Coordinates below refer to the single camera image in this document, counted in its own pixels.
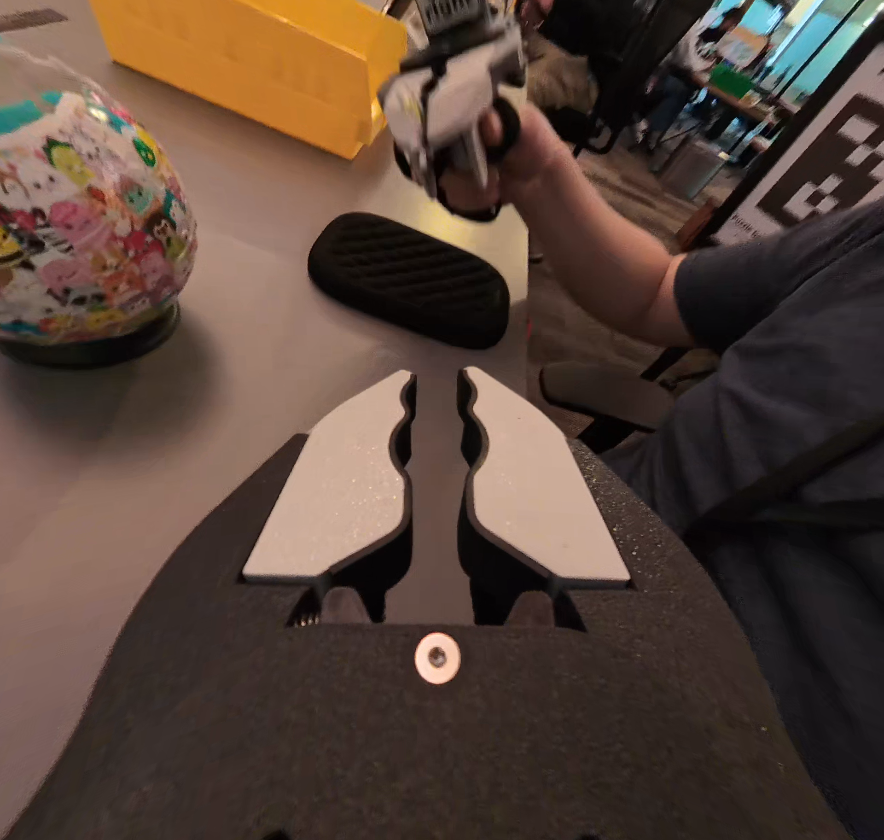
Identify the colourful puzzle ball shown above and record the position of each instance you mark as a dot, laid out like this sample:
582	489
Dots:
90	218

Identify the person's right forearm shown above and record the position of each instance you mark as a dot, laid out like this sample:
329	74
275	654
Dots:
608	260

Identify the dark chair armrest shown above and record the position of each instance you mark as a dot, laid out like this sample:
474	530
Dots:
601	391

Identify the black office chair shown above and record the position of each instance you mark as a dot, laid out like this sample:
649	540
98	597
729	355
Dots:
608	11

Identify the black mesh pad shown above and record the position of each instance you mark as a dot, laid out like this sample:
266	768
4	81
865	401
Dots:
407	280

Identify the black ball stand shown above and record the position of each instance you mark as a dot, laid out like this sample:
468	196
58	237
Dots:
103	353

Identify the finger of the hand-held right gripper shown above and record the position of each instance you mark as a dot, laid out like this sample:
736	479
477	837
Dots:
407	114

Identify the person's right hand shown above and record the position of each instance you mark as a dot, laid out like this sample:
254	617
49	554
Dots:
532	156

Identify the yellow plastic bin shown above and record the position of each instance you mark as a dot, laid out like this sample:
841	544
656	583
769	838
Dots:
228	59

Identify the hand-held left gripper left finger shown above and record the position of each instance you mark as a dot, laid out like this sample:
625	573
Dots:
338	501

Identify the green box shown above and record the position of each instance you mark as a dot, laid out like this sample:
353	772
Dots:
732	83

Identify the black and white code sign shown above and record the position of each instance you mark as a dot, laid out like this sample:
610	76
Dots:
829	163

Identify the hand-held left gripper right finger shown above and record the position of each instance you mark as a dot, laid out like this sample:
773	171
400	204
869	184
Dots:
532	508

